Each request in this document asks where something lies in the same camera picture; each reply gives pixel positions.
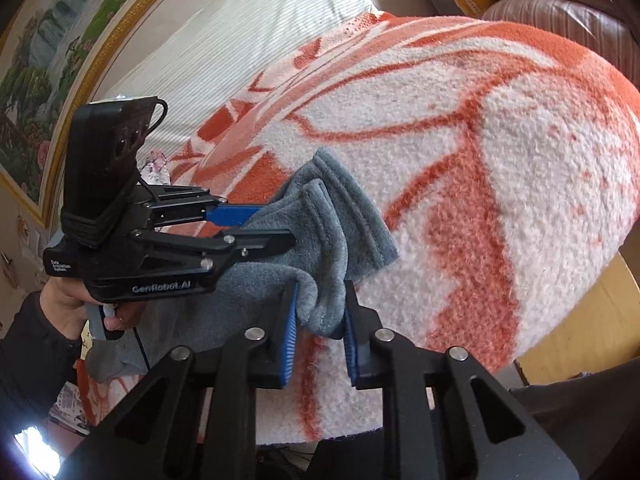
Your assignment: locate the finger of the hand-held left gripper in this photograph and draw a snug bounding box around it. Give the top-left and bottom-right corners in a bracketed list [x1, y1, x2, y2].
[131, 229, 297, 273]
[145, 185, 266, 228]

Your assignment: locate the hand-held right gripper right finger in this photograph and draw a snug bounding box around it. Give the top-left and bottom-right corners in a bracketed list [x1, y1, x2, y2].
[344, 280, 582, 480]

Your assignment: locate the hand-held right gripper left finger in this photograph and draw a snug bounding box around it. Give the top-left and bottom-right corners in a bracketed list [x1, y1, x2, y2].
[61, 279, 302, 480]

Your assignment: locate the person's left forearm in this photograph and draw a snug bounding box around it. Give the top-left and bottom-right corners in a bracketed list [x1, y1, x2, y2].
[0, 290, 85, 441]

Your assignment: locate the person's left hand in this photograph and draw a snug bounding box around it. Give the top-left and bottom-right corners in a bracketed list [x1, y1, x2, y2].
[40, 277, 143, 339]

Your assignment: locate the floral patterned cloth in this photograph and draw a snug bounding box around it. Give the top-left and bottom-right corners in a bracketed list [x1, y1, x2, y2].
[137, 150, 174, 186]

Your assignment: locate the gold framed landscape painting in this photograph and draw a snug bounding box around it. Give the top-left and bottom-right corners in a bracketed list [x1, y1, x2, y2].
[0, 0, 202, 227]

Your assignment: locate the white ribbed bedsheet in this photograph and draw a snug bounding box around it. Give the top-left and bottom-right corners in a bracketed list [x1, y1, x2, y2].
[102, 0, 381, 157]

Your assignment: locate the printed paper sheet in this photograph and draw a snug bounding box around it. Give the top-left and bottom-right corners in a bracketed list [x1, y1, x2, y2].
[47, 379, 94, 434]

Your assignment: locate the orange and white blanket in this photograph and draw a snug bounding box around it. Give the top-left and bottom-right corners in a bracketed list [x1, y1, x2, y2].
[75, 10, 640, 448]

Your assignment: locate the cardboard box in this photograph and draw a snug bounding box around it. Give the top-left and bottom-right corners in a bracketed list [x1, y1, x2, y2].
[515, 252, 640, 387]

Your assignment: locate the dark cloth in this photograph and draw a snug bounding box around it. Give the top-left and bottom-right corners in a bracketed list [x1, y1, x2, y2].
[509, 364, 640, 480]

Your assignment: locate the striped pink cushion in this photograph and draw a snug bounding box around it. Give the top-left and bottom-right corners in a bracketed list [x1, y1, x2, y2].
[481, 0, 640, 97]

